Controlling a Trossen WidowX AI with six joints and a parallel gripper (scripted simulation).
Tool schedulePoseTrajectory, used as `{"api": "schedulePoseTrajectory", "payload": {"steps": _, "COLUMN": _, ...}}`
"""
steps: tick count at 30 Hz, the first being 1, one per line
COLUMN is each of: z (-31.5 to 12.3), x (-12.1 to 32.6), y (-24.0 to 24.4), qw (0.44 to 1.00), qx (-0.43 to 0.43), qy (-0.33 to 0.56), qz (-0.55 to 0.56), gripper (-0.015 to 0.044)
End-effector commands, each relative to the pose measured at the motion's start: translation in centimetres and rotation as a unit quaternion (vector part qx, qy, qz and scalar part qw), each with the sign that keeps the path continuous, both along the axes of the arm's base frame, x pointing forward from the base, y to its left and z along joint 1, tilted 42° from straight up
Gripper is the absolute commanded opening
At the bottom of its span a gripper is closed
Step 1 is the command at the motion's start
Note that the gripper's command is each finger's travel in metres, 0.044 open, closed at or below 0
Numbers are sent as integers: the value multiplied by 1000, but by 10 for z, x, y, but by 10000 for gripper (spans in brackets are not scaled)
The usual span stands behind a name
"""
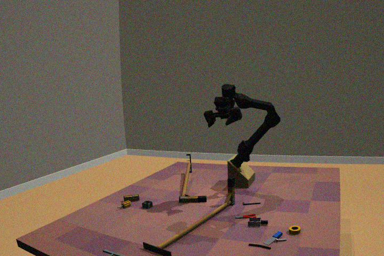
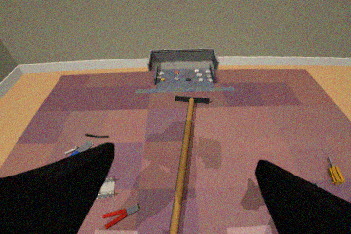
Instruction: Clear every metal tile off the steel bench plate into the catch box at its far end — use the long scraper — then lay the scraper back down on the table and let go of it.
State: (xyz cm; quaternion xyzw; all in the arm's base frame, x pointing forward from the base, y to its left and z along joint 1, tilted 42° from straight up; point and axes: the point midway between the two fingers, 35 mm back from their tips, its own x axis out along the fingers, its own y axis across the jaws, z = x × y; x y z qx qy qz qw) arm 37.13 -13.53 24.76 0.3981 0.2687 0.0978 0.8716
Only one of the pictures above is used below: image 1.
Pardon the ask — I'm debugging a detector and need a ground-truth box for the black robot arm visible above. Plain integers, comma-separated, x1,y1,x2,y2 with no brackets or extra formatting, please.
214,84,281,168

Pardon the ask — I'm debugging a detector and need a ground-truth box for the yellow roll of tape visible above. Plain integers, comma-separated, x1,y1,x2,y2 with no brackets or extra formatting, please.
289,226,301,235

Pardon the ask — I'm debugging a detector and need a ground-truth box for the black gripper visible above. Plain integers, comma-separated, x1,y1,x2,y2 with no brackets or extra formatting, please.
203,104,242,127

